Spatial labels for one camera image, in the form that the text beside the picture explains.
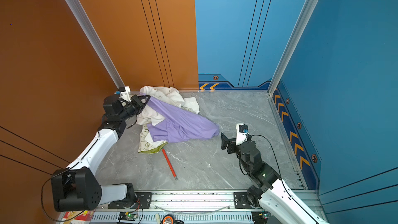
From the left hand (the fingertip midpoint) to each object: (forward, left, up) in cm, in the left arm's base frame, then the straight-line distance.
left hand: (151, 94), depth 78 cm
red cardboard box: (-49, +27, -27) cm, 62 cm away
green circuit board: (-48, +8, -31) cm, 58 cm away
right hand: (-16, -39, -9) cm, 44 cm away
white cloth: (+2, +6, -19) cm, 20 cm away
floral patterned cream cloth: (-12, +7, -27) cm, 31 cm away
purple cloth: (-6, -12, -19) cm, 23 cm away
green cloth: (-17, +1, -29) cm, 34 cm away
